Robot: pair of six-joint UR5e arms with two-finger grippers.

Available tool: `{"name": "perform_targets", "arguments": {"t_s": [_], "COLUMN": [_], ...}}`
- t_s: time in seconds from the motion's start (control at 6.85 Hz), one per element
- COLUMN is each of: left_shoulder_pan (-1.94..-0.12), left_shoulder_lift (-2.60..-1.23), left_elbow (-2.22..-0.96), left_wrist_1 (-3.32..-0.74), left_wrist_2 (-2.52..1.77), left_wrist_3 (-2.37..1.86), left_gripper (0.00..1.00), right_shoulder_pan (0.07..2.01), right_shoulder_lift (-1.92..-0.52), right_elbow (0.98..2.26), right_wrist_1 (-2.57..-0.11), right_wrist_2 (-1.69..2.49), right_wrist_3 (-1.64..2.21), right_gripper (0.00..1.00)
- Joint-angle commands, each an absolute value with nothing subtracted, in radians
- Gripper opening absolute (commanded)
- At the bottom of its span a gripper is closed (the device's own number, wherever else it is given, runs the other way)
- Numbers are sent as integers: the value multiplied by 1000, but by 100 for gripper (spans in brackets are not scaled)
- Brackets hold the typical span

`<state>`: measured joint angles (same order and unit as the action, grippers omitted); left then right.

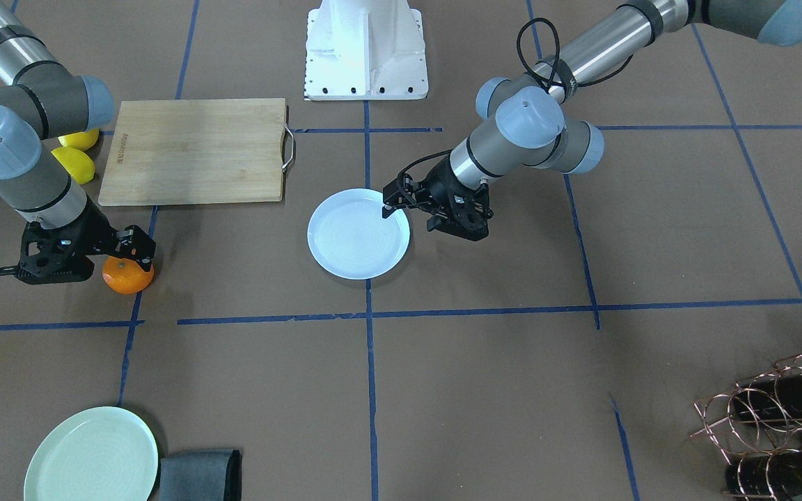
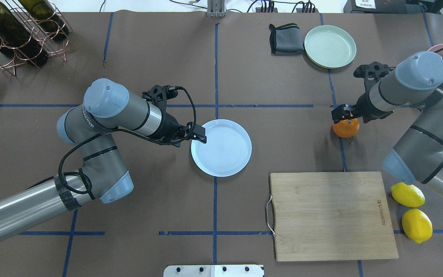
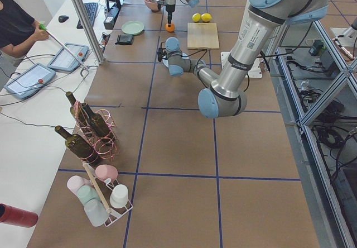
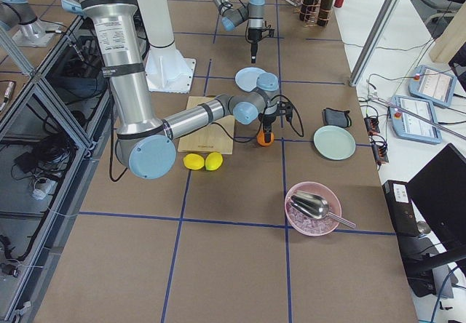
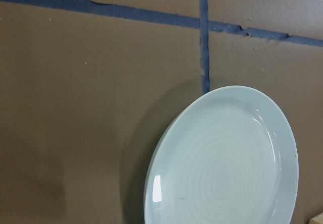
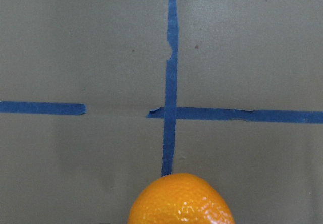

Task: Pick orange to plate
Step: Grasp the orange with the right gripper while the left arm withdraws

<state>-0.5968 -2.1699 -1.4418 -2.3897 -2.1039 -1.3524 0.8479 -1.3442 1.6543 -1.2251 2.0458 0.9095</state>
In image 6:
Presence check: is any orange fruit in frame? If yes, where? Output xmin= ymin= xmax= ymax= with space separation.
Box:
xmin=128 ymin=173 xmax=235 ymax=223

